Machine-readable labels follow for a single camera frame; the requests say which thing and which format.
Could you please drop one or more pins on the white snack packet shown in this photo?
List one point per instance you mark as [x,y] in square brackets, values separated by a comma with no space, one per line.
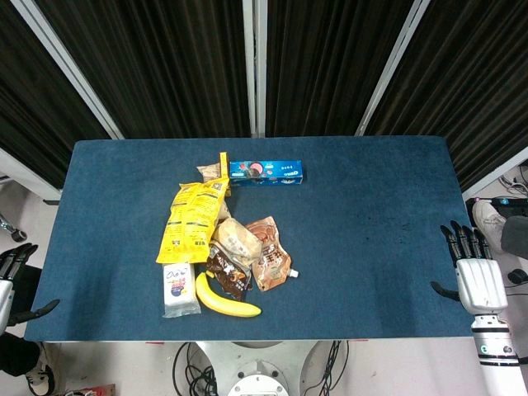
[179,288]

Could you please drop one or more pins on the office chair caster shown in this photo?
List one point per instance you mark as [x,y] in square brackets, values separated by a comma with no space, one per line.
[16,234]

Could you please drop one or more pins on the dark brown chocolate wrapper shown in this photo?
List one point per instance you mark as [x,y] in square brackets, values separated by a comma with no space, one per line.
[229,274]

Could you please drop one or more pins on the black folding screen panel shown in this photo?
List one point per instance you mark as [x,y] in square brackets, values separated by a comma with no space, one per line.
[470,82]
[338,66]
[29,99]
[152,66]

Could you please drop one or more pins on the yellow chip bag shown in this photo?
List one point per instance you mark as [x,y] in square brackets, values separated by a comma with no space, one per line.
[192,220]

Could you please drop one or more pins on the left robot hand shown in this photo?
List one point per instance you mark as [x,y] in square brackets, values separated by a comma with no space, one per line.
[9,284]

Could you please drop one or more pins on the white sneaker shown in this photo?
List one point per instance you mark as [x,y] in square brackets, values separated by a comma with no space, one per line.
[488,220]

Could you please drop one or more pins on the yellow banana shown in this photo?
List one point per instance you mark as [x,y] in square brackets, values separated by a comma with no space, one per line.
[220,300]

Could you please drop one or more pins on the clear wrapped bread bun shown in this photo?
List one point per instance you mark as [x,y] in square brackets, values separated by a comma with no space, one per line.
[237,243]

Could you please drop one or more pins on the black white shoe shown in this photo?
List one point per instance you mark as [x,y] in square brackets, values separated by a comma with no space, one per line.
[41,373]

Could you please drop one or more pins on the blue Oreo cookie box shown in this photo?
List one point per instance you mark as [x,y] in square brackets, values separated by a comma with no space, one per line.
[266,172]

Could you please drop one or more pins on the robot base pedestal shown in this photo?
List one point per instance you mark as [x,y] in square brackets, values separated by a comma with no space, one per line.
[255,371]

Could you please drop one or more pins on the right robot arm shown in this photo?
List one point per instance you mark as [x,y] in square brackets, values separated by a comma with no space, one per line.
[497,354]

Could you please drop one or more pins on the brown spouted drink pouch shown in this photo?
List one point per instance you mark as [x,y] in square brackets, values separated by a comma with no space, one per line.
[269,255]

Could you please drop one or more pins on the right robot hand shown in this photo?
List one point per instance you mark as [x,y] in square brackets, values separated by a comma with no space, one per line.
[480,282]

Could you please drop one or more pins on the blue table cloth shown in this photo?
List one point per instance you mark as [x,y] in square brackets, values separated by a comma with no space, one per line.
[350,247]

